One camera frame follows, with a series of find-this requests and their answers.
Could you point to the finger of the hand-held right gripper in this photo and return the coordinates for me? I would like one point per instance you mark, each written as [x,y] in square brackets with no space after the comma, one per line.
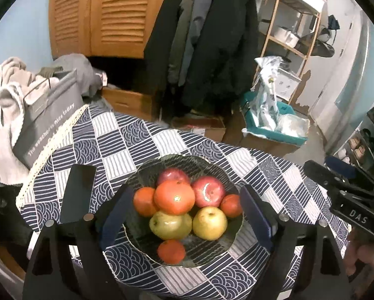
[321,172]
[340,164]

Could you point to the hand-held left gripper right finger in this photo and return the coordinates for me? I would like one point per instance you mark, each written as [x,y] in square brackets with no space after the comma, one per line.
[255,222]

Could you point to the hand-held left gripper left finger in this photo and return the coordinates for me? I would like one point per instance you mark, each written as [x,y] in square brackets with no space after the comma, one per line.
[113,222]

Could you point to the small tangerine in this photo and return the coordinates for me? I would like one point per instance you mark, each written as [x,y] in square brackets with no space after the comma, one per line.
[171,251]
[232,206]

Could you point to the ribbed glass bowl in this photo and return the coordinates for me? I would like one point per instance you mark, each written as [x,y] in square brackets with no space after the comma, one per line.
[136,240]

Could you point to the yellow-green apple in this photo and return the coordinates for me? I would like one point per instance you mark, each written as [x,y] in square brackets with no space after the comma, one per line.
[210,223]

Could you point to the large dark red apple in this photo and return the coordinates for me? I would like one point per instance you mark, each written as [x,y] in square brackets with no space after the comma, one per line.
[210,193]

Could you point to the green yellow pear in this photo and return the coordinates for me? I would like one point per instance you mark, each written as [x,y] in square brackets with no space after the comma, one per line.
[169,225]

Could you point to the large orange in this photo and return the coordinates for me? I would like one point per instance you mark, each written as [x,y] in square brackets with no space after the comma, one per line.
[174,198]

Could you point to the person's right hand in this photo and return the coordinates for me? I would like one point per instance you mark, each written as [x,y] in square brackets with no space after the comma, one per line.
[365,253]

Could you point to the shoe rack with shoes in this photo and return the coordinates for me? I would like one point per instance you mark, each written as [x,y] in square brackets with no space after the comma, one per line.
[359,150]

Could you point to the clear plastic bag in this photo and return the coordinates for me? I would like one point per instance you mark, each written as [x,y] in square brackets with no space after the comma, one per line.
[293,125]

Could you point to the large cardboard box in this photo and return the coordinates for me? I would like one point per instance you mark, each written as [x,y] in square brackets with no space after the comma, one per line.
[262,146]

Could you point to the teal plastic bin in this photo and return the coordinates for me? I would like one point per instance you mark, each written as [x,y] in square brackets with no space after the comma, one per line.
[268,132]

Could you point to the blue white patterned tablecloth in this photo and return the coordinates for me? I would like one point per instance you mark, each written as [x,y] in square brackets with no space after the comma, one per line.
[111,131]

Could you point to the white labelled box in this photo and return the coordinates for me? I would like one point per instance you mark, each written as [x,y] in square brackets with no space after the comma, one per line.
[288,84]

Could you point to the white door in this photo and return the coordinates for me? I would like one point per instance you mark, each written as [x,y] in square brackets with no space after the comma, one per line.
[346,68]

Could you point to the red label cardboard box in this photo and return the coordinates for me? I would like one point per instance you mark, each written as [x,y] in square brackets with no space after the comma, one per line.
[205,131]

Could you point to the dark hanging bag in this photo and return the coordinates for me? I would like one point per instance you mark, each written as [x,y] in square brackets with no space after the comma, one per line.
[324,48]

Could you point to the wooden drawer box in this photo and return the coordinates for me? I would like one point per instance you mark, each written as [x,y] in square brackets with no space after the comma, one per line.
[127,100]

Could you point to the grey fabric storage bag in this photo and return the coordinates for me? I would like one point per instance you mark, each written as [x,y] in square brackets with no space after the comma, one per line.
[49,115]

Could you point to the white cooking pot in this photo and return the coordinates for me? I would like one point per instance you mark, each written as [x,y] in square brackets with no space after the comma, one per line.
[285,36]

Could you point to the black folded umbrella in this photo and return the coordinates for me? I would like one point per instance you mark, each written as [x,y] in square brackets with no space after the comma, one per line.
[333,22]

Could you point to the large black coat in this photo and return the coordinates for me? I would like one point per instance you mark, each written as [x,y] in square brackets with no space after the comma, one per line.
[224,53]

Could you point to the grey garment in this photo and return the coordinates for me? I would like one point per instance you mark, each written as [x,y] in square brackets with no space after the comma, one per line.
[80,68]

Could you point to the wooden shelf rack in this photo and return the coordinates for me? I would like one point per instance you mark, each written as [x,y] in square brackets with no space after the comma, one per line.
[272,18]

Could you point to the grey coat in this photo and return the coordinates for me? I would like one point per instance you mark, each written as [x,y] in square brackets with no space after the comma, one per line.
[190,22]

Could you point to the wooden louvered wardrobe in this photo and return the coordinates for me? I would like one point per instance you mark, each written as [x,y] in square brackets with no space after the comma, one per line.
[121,12]

